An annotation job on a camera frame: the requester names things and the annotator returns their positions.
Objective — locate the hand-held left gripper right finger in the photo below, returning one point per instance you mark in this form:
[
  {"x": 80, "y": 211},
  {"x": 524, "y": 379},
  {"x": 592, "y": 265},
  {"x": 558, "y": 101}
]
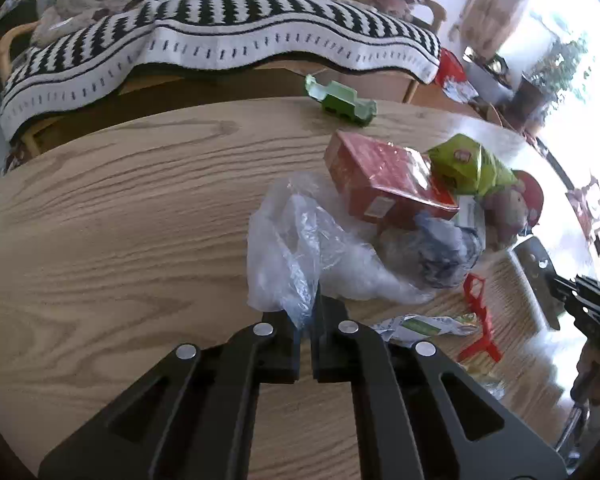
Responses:
[{"x": 330, "y": 355}]

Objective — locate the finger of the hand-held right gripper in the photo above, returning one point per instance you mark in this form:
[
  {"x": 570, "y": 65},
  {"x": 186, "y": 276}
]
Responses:
[{"x": 535, "y": 270}]

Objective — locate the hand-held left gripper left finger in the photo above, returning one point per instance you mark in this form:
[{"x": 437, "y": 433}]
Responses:
[{"x": 280, "y": 355}]

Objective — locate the clear plastic bag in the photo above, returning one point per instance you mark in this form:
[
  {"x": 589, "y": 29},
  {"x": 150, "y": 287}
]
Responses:
[{"x": 290, "y": 240}]

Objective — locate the yellow-green snack bag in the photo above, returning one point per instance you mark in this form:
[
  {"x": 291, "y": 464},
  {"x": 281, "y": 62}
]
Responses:
[{"x": 462, "y": 160}]

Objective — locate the red cardboard box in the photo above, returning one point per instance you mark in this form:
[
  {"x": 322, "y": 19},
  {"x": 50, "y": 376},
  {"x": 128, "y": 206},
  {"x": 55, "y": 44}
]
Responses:
[{"x": 375, "y": 170}]

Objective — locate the plush toy with red cap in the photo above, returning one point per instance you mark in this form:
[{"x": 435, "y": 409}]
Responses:
[{"x": 510, "y": 205}]

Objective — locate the red plastic piece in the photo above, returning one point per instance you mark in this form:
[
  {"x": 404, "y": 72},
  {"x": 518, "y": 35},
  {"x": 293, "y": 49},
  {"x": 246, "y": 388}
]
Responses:
[{"x": 485, "y": 320}]

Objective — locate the flat white-green wrapper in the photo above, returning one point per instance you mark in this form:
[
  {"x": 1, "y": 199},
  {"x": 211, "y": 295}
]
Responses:
[{"x": 420, "y": 327}]

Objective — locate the crumpled grey plastic bag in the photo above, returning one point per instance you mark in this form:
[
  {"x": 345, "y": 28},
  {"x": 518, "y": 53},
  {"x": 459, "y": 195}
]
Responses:
[{"x": 430, "y": 250}]

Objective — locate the potted plant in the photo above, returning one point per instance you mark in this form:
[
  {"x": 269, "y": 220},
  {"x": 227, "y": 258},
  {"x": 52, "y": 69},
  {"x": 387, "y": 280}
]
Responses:
[{"x": 565, "y": 70}]

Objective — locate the red bag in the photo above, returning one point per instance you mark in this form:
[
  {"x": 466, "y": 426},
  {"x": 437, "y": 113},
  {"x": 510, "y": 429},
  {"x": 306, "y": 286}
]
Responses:
[{"x": 450, "y": 65}]

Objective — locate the beige curtain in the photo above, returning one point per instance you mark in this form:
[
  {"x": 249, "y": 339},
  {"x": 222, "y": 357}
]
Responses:
[{"x": 495, "y": 5}]

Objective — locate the wooden sofa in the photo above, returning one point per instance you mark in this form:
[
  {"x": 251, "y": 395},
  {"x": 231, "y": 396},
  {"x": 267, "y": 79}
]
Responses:
[{"x": 330, "y": 72}]

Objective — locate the black-white striped blanket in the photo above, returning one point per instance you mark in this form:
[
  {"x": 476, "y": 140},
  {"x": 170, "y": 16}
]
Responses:
[{"x": 230, "y": 20}]

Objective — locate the grey plush cloth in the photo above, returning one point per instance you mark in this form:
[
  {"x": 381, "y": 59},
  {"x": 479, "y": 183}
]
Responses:
[{"x": 80, "y": 5}]

